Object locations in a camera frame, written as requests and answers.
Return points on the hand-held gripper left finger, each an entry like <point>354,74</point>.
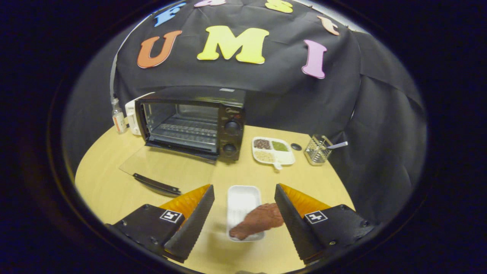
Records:
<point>196,220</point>

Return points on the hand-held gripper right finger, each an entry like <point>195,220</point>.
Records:
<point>293,224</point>

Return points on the brown meat piece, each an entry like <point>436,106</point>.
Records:
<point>258,220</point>

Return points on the black toaster oven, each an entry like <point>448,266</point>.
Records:
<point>232,110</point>

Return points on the white rectangular tray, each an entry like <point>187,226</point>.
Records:
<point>241,199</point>

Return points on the white divided dish with grains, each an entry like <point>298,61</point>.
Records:
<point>283,156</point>

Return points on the small black disc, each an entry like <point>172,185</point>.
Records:
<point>296,146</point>

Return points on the metal spoon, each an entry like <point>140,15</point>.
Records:
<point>339,145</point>

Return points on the white small appliance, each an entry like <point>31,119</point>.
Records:
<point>131,114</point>

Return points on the small clear bottle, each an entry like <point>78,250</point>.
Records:
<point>118,120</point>

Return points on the black backdrop cloth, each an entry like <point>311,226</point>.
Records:
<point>289,87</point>

